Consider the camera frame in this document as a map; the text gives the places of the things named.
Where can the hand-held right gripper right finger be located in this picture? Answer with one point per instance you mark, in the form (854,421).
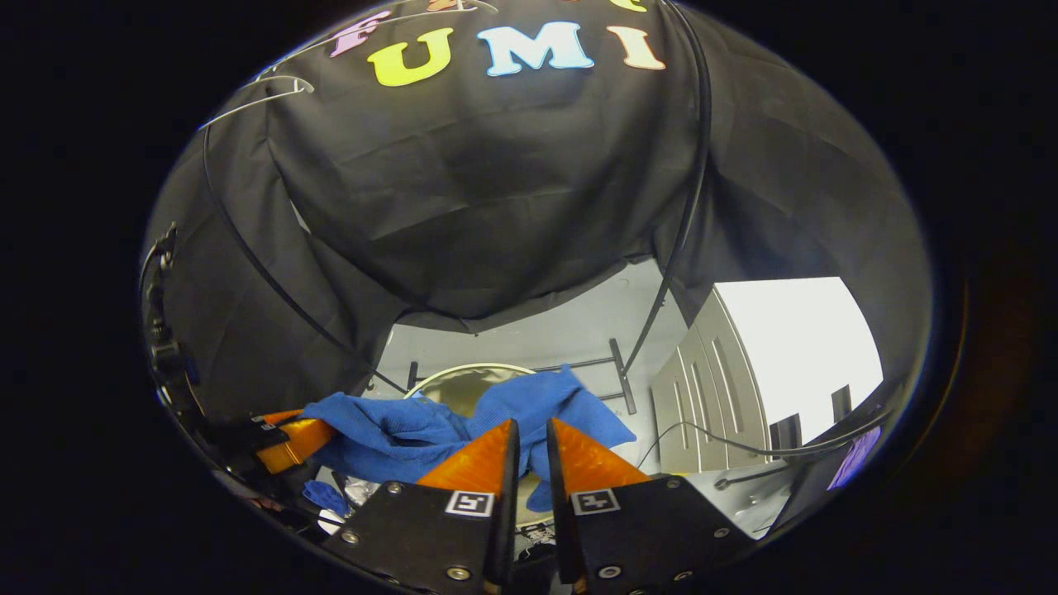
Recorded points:
(564,529)

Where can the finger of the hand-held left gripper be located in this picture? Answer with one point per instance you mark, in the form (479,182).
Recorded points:
(281,416)
(297,442)

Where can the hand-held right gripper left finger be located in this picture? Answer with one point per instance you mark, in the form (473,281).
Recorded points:
(506,529)

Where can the round laundry hamper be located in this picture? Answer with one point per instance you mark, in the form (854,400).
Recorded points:
(463,388)

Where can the white plastic clothes hanger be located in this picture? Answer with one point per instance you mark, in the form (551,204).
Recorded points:
(251,109)
(331,43)

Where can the black metal clothes rack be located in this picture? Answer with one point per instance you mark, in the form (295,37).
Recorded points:
(623,376)

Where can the small blue cloth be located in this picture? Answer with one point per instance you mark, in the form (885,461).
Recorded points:
(324,497)

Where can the white cabinet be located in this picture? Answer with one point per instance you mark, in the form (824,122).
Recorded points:
(785,347)

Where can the purple object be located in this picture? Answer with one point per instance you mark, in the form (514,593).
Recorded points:
(855,457)

